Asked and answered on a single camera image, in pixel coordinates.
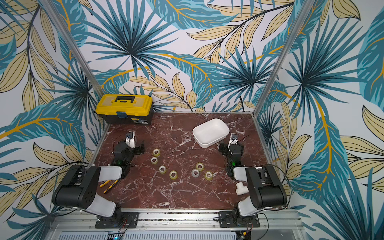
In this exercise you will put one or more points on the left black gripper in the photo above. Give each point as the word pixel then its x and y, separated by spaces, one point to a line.
pixel 138 151

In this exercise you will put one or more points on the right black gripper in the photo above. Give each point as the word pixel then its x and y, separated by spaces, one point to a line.
pixel 226 150

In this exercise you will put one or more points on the yellow tape roll one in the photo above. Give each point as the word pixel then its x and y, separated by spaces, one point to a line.
pixel 156 153

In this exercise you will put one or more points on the yellow tape roll two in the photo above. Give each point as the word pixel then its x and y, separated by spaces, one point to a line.
pixel 154 160

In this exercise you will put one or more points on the white plastic storage box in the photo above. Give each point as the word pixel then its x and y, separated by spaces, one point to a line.
pixel 210 133

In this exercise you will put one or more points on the yellow tape roll five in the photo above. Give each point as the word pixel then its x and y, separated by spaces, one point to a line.
pixel 200 167

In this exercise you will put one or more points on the yellow tape roll three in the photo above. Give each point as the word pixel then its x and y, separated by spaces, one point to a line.
pixel 162 169

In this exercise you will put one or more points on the yellow tape roll six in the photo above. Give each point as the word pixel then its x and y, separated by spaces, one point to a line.
pixel 209 175

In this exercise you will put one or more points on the clear white tape roll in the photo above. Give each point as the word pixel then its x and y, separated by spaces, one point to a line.
pixel 195 173

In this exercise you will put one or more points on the yellow tape roll four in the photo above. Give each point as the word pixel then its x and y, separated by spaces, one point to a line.
pixel 173 175

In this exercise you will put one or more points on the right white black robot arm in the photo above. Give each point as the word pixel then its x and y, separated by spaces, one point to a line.
pixel 262 184

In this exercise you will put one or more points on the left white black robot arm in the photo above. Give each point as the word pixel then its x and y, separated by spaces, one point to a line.
pixel 78 188

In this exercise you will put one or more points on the yellow black pliers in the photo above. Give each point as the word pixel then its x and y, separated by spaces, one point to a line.
pixel 108 185

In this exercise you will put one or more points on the yellow black toolbox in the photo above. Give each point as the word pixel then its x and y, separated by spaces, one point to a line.
pixel 126 109

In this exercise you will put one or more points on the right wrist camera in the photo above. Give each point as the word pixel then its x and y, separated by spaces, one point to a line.
pixel 234 139

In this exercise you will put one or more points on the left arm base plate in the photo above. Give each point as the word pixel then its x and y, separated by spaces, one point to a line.
pixel 123 220

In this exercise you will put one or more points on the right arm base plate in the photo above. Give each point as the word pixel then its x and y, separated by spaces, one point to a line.
pixel 230 219

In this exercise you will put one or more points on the aluminium front rail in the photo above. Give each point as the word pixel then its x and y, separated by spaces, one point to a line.
pixel 164 224

